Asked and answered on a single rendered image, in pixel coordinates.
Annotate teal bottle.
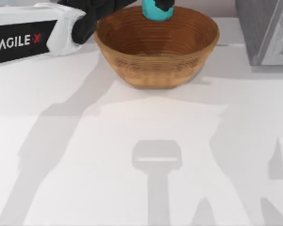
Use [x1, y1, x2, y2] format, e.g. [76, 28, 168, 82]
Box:
[141, 0, 175, 23]

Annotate brown woven basket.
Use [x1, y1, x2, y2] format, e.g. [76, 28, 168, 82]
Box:
[93, 5, 220, 90]

